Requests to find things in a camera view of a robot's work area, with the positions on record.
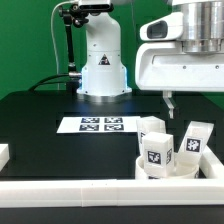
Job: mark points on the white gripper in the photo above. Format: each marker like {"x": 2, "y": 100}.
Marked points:
{"x": 163, "y": 66}

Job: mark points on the white round stool seat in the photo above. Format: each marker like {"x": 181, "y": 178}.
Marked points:
{"x": 180, "y": 171}

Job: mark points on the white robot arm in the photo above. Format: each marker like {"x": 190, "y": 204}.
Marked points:
{"x": 183, "y": 51}

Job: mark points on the white front fence bar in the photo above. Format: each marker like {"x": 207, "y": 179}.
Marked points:
{"x": 92, "y": 193}

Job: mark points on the paper sheet with markers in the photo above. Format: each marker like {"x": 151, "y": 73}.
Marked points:
{"x": 70, "y": 125}

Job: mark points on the white left fence bar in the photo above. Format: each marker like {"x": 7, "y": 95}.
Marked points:
{"x": 4, "y": 155}

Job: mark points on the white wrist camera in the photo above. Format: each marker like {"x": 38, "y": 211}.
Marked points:
{"x": 166, "y": 28}

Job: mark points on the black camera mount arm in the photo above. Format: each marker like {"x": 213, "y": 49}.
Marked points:
{"x": 77, "y": 15}

